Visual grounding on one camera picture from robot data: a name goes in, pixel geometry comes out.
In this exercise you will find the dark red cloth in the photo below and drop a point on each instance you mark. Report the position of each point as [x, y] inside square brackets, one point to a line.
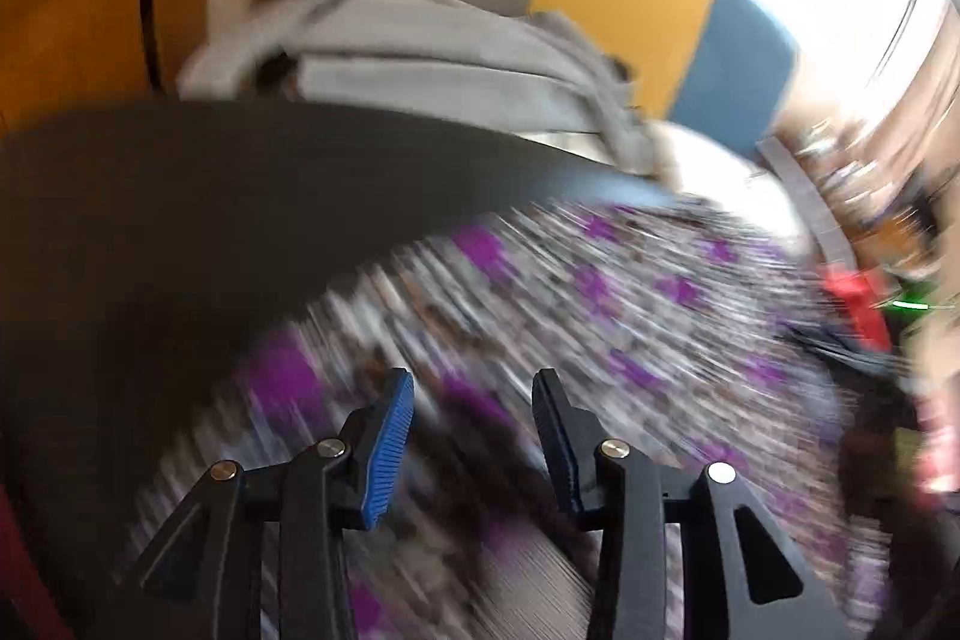
[22, 572]

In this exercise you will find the beige curtain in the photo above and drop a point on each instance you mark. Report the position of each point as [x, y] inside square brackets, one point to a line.
[922, 115]

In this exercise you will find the grey garment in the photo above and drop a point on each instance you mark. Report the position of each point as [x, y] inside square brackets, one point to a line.
[420, 48]

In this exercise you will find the leopard print purple flower garment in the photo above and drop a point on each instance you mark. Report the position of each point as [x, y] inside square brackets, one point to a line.
[600, 310]

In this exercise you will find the cluttered wooden shelf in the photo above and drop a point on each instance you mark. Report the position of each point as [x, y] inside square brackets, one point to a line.
[862, 197]

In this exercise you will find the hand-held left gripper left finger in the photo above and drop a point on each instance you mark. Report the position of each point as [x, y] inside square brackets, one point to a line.
[386, 452]

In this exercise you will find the black leather bench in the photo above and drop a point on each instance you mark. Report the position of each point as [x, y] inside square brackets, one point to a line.
[150, 235]

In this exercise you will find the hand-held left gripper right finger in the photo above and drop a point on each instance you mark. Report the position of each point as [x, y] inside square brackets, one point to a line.
[559, 452]

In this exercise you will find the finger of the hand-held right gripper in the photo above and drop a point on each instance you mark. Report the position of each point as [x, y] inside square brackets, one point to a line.
[847, 351]

